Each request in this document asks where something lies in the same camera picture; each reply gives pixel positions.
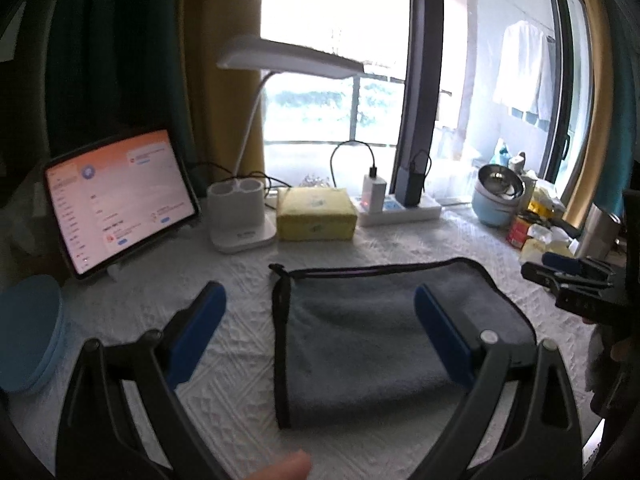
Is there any white power strip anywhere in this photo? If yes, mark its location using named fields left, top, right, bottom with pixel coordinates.
left=350, top=192, right=444, bottom=227

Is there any pile of yellow food packets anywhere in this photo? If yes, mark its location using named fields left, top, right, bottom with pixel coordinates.
left=519, top=180, right=583, bottom=264

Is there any dark green curtain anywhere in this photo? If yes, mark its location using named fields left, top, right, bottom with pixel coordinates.
left=44, top=0, right=198, bottom=196

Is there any yellow tissue pack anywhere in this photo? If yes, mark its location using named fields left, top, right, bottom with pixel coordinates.
left=276, top=187, right=359, bottom=242

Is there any person's left hand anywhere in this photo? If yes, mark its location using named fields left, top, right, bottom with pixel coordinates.
left=244, top=449, right=314, bottom=480

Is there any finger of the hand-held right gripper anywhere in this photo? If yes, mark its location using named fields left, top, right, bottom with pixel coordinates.
left=541, top=251, right=618, bottom=282
left=520, top=261, right=613, bottom=313

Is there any white desk lamp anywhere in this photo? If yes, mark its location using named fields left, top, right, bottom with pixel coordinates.
left=207, top=35, right=366, bottom=254

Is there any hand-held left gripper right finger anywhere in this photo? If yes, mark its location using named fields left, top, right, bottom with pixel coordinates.
left=407, top=282, right=586, bottom=480

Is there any black charging cable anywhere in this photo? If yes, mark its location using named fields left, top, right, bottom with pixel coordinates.
left=329, top=139, right=382, bottom=181

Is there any hanging white shirt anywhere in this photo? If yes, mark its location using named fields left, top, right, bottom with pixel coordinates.
left=492, top=19, right=557, bottom=129

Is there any grey towel with black trim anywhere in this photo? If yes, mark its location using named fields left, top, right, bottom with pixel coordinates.
left=268, top=257, right=538, bottom=430

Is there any black lamp cable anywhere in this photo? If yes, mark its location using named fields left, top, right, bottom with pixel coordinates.
left=191, top=160, right=291, bottom=197

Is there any round blue container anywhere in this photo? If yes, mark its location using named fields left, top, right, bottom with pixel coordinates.
left=0, top=274, right=64, bottom=394

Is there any tablet with lit screen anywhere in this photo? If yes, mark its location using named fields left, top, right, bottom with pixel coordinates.
left=42, top=129, right=202, bottom=281

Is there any white quilted tablecloth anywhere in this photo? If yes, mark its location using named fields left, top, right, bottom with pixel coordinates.
left=7, top=200, right=608, bottom=480

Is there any red can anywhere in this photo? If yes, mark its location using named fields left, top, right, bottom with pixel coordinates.
left=506, top=213, right=534, bottom=249

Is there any light blue cooking pot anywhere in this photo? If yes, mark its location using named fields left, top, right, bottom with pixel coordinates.
left=472, top=163, right=527, bottom=229

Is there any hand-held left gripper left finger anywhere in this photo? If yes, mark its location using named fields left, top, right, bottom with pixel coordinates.
left=55, top=281, right=228, bottom=480

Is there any yellow curtain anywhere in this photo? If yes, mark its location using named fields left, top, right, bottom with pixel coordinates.
left=184, top=0, right=266, bottom=187

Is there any white charger plug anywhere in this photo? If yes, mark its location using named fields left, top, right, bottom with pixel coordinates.
left=362, top=174, right=387, bottom=212

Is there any white tablet stand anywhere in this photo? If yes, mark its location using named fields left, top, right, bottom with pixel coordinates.
left=106, top=223, right=193, bottom=282

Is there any black power adapter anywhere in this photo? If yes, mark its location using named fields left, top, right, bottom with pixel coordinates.
left=395, top=161, right=427, bottom=208

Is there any steel tumbler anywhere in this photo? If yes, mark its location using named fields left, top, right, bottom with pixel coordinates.
left=576, top=202, right=622, bottom=261

